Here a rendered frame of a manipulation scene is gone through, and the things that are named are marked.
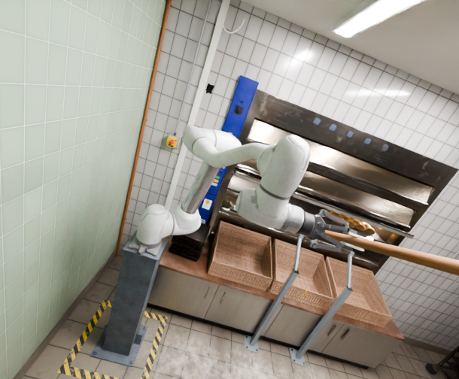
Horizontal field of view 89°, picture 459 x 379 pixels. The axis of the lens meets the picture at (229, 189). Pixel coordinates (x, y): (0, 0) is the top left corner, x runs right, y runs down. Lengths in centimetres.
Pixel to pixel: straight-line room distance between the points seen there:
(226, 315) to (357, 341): 127
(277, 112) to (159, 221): 130
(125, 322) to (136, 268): 51
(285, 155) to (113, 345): 195
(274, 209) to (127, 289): 128
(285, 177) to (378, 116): 178
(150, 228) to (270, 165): 94
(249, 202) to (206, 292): 159
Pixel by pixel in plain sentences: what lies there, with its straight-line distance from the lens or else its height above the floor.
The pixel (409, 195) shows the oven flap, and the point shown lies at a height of 174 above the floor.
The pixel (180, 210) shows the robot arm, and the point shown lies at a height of 128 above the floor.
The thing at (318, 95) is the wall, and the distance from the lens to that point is 215.
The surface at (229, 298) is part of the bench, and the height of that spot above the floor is 44.
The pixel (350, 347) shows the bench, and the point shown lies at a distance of 292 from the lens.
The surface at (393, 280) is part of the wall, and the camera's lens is 331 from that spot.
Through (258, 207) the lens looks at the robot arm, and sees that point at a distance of 69.
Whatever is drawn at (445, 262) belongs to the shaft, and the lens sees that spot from 67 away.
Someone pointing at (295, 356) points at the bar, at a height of 1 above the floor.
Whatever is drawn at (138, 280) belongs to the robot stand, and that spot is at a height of 78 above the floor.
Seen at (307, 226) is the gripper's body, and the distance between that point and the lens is 76.
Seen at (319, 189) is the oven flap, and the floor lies 150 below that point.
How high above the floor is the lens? 203
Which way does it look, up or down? 22 degrees down
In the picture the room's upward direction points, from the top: 22 degrees clockwise
